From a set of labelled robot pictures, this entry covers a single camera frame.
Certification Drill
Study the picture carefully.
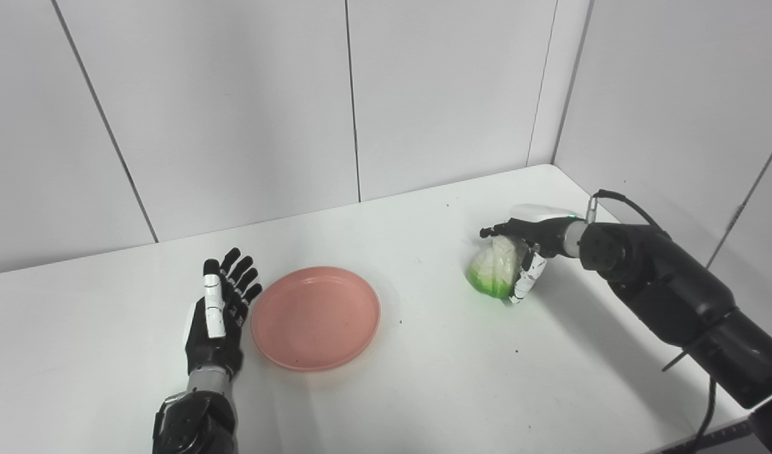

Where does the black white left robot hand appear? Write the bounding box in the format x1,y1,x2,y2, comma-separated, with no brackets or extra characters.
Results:
184,247,263,379

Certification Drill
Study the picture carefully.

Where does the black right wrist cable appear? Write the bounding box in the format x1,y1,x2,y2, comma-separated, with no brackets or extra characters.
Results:
586,189,664,233

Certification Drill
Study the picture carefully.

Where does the green white toy cabbage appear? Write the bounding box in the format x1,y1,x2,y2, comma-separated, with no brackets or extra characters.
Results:
466,236,529,300

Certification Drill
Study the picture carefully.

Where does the pink round plate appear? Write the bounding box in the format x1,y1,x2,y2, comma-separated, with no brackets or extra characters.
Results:
251,265,381,372

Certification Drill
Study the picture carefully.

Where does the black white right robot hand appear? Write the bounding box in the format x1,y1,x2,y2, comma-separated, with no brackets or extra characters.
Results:
479,204,582,306

